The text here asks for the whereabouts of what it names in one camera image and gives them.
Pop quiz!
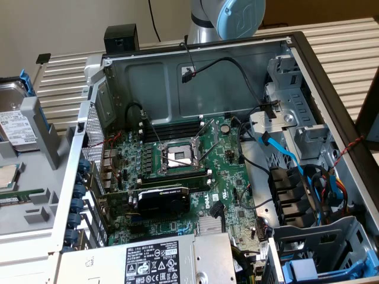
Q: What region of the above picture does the silver CPU chip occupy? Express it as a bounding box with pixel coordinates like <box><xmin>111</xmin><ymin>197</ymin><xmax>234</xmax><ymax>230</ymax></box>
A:
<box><xmin>0</xmin><ymin>162</ymin><xmax>20</xmax><ymax>190</ymax></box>

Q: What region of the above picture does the long black wire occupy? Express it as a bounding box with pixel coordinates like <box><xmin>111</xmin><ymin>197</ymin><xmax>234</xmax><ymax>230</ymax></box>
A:
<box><xmin>238</xmin><ymin>118</ymin><xmax>272</xmax><ymax>174</ymax></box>

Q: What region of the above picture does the brown cardboard box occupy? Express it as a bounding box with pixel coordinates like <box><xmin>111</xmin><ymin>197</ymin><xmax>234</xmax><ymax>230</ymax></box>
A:
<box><xmin>262</xmin><ymin>0</ymin><xmax>379</xmax><ymax>29</ymax></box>

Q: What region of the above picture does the silver metal drive cage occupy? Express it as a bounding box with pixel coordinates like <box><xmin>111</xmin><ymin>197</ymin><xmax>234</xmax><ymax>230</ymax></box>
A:
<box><xmin>248</xmin><ymin>54</ymin><xmax>335</xmax><ymax>166</ymax></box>

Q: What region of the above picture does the thin black cable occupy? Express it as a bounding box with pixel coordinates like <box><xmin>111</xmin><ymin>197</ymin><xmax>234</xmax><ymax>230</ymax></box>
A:
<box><xmin>147</xmin><ymin>0</ymin><xmax>162</xmax><ymax>42</ymax></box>

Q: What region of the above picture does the black plastic air shroud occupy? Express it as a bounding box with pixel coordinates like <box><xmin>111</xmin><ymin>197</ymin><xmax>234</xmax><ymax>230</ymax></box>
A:
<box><xmin>268</xmin><ymin>166</ymin><xmax>317</xmax><ymax>228</ymax></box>

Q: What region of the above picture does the metal socket cover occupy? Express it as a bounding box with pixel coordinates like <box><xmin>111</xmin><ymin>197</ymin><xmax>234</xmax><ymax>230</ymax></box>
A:
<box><xmin>194</xmin><ymin>118</ymin><xmax>221</xmax><ymax>146</ymax></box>

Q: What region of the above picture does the black graphics card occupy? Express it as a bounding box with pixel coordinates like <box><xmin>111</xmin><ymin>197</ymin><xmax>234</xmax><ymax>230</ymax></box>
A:
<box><xmin>99</xmin><ymin>186</ymin><xmax>192</xmax><ymax>220</ymax></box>

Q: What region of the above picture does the green motherboard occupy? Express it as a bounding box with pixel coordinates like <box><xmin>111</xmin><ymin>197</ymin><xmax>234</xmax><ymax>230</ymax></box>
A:
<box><xmin>102</xmin><ymin>115</ymin><xmax>276</xmax><ymax>267</ymax></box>

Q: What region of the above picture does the black box bracket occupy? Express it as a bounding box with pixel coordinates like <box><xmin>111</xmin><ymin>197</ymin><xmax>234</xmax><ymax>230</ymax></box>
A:
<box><xmin>104</xmin><ymin>25</ymin><xmax>140</xmax><ymax>54</ymax></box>

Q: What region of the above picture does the coloured power wire blue plug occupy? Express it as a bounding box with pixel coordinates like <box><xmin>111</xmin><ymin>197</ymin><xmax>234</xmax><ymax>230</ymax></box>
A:
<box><xmin>304</xmin><ymin>164</ymin><xmax>349</xmax><ymax>214</ymax></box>

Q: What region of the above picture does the blue data wire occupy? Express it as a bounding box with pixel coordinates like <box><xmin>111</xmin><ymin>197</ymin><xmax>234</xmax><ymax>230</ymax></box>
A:
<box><xmin>258</xmin><ymin>131</ymin><xmax>325</xmax><ymax>228</ymax></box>

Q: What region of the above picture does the black wire angled plug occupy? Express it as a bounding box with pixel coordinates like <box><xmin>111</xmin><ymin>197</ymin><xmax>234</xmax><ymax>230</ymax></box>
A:
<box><xmin>210</xmin><ymin>201</ymin><xmax>226</xmax><ymax>234</ymax></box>

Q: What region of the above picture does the black wire with black plug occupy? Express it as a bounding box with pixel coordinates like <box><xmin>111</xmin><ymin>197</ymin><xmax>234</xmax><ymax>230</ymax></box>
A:
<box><xmin>181</xmin><ymin>56</ymin><xmax>279</xmax><ymax>119</ymax></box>

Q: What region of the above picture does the red black twisted wire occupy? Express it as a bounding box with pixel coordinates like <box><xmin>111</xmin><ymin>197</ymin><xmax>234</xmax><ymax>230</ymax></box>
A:
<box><xmin>328</xmin><ymin>134</ymin><xmax>365</xmax><ymax>175</ymax></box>

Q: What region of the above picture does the short black loop wire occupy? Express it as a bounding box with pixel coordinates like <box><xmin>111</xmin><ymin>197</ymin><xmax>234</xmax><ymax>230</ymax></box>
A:
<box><xmin>126</xmin><ymin>102</ymin><xmax>147</xmax><ymax>119</ymax></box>

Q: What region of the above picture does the thin red wire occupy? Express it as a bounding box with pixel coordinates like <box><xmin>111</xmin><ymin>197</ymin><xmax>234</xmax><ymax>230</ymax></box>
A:
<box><xmin>88</xmin><ymin>131</ymin><xmax>123</xmax><ymax>181</ymax></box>

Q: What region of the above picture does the silver finned heatsink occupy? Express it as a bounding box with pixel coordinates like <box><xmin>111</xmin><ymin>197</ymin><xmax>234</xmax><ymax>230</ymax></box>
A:
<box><xmin>197</xmin><ymin>217</ymin><xmax>223</xmax><ymax>236</ymax></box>

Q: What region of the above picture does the grey parts rack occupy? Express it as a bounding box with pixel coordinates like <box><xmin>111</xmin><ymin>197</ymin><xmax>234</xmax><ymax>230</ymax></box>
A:
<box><xmin>0</xmin><ymin>96</ymin><xmax>79</xmax><ymax>246</ymax></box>

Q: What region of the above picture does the open grey PC case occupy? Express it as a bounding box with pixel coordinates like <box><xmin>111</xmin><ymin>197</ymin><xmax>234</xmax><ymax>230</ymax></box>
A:
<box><xmin>49</xmin><ymin>31</ymin><xmax>379</xmax><ymax>284</ymax></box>

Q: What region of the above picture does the yellow black wire bundle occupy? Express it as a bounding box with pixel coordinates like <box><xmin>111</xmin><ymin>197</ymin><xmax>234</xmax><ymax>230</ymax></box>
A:
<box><xmin>230</xmin><ymin>245</ymin><xmax>261</xmax><ymax>284</ymax></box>

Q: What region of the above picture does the hard disk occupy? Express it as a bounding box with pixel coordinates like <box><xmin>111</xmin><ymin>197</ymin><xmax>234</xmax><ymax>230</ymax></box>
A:
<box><xmin>0</xmin><ymin>69</ymin><xmax>45</xmax><ymax>153</ymax></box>

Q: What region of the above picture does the blue plastic disk carrier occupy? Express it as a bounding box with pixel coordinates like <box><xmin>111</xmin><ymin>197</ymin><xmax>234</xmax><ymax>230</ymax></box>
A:
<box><xmin>280</xmin><ymin>247</ymin><xmax>379</xmax><ymax>284</ymax></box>

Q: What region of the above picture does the wire locking lever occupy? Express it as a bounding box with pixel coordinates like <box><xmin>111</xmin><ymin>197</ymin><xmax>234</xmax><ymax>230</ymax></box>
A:
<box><xmin>200</xmin><ymin>138</ymin><xmax>221</xmax><ymax>163</ymax></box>
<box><xmin>144</xmin><ymin>117</ymin><xmax>163</xmax><ymax>148</ymax></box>

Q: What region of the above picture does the silver power supply unit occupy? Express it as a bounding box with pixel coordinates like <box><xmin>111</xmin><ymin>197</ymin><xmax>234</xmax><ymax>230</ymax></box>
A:
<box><xmin>59</xmin><ymin>232</ymin><xmax>237</xmax><ymax>284</ymax></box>

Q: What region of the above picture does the CPU socket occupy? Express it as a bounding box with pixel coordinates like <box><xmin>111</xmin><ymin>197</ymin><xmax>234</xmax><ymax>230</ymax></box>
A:
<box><xmin>156</xmin><ymin>138</ymin><xmax>205</xmax><ymax>175</ymax></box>

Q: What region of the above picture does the dark brown box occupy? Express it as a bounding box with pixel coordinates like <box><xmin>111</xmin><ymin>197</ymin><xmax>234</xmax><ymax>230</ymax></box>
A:
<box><xmin>355</xmin><ymin>67</ymin><xmax>379</xmax><ymax>144</ymax></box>

